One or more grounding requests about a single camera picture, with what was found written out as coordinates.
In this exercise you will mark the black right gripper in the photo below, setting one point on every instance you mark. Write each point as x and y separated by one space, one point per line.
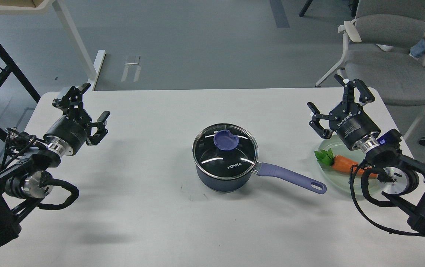
349 121

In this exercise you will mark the grey office chair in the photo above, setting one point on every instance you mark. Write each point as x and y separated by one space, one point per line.
384 46

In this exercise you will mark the glass pot lid purple knob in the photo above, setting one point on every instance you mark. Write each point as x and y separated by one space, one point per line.
225 151

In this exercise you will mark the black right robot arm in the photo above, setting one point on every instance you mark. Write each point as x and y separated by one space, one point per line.
389 178

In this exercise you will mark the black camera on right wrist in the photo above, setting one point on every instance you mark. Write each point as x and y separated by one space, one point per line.
392 138

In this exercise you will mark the dark blue saucepan purple handle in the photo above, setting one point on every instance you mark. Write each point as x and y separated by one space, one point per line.
262 169

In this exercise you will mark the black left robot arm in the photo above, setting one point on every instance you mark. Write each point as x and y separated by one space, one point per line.
25 183

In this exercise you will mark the orange toy carrot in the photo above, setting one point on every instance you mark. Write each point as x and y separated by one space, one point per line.
337 162

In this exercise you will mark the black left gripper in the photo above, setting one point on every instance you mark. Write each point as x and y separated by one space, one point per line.
73 135

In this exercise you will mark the clear green glass plate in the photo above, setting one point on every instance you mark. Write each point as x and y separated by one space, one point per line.
340 179

